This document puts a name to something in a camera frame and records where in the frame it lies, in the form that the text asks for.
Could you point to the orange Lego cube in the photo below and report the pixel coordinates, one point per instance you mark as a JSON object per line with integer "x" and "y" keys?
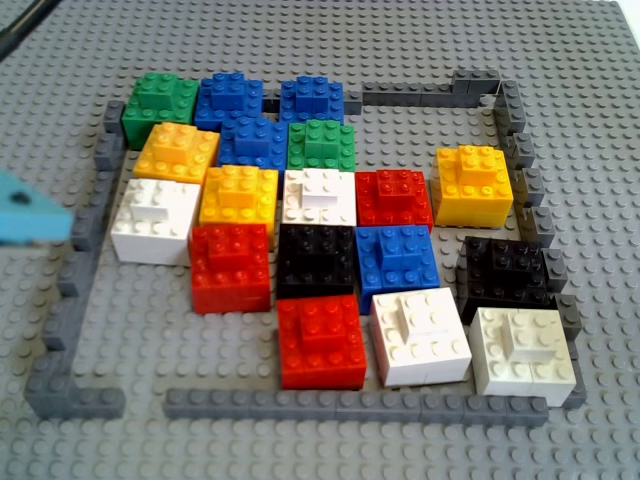
{"x": 472, "y": 190}
{"x": 240, "y": 195}
{"x": 175, "y": 150}

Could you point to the black Lego cube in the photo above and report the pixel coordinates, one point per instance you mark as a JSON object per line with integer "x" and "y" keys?
{"x": 505, "y": 275}
{"x": 315, "y": 260}

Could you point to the white Lego cube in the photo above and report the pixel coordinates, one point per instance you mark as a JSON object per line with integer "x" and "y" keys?
{"x": 155, "y": 220}
{"x": 320, "y": 197}
{"x": 522, "y": 350}
{"x": 420, "y": 340}

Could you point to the blue Lego cube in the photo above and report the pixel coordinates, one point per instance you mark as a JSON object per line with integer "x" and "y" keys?
{"x": 252, "y": 142}
{"x": 312, "y": 100}
{"x": 227, "y": 100}
{"x": 395, "y": 265}

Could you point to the red Lego cube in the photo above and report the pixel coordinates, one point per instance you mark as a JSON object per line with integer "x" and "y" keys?
{"x": 230, "y": 270}
{"x": 320, "y": 345}
{"x": 392, "y": 200}

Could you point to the green Lego cube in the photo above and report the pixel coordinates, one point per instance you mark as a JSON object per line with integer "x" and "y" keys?
{"x": 320, "y": 145}
{"x": 160, "y": 105}

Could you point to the grey Lego baseplate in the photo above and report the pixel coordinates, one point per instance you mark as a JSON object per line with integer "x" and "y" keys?
{"x": 320, "y": 450}

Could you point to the dark grey brick border frame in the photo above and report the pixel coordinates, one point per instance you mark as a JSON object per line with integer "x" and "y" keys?
{"x": 300, "y": 405}

